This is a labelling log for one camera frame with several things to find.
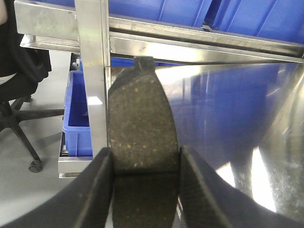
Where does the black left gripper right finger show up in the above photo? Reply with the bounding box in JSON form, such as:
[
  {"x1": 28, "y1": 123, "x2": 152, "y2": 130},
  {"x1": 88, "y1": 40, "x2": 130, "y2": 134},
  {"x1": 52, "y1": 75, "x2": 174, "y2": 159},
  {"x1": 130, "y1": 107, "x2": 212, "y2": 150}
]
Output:
[{"x1": 180, "y1": 146, "x2": 303, "y2": 228}]

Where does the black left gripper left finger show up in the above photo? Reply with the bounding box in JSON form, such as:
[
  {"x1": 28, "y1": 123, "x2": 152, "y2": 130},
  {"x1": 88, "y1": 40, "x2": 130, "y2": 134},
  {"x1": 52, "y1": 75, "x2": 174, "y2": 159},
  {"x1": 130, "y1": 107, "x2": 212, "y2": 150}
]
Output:
[{"x1": 4, "y1": 147, "x2": 114, "y2": 228}]

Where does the grey brake pad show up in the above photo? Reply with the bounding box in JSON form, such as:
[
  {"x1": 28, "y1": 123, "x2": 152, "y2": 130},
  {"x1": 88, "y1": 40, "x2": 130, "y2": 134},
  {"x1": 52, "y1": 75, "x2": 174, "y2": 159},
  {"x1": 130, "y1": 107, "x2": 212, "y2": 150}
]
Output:
[{"x1": 108, "y1": 57, "x2": 180, "y2": 228}]

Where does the blue bin on floor left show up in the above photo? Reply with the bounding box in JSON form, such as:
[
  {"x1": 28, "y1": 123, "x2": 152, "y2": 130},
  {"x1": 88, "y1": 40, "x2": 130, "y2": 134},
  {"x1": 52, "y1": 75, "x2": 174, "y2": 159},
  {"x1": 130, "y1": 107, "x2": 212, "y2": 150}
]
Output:
[{"x1": 62, "y1": 70, "x2": 93, "y2": 157}]

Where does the black office chair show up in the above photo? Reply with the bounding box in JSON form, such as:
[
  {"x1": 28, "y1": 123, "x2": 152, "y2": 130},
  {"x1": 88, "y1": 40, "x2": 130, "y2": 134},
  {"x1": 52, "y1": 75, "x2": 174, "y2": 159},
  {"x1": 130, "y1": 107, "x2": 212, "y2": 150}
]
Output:
[{"x1": 0, "y1": 0, "x2": 64, "y2": 173}]

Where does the left blue plastic bin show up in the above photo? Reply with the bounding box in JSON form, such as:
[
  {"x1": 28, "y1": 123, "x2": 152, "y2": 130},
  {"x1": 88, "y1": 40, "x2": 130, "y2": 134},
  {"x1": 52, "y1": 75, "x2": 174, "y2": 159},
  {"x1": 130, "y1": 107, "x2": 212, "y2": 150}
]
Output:
[{"x1": 38, "y1": 0, "x2": 212, "y2": 28}]

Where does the blue plastic bin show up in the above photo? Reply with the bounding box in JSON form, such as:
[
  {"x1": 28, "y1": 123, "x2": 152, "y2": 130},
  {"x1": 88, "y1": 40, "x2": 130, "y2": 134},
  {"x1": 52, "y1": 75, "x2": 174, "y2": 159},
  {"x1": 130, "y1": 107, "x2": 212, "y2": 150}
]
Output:
[
  {"x1": 38, "y1": 0, "x2": 212, "y2": 28},
  {"x1": 205, "y1": 0, "x2": 304, "y2": 44}
]

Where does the right blue plastic bin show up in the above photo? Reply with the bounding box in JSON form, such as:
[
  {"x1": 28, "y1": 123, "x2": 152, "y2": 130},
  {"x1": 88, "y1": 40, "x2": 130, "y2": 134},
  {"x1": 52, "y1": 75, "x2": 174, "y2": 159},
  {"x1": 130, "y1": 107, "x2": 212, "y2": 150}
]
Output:
[{"x1": 205, "y1": 0, "x2": 304, "y2": 44}]

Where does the stainless steel rack frame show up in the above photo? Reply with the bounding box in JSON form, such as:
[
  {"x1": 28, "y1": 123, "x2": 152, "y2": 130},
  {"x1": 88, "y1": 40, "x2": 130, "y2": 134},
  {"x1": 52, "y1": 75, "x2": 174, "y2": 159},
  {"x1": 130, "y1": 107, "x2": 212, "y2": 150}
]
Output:
[{"x1": 14, "y1": 0, "x2": 304, "y2": 179}]

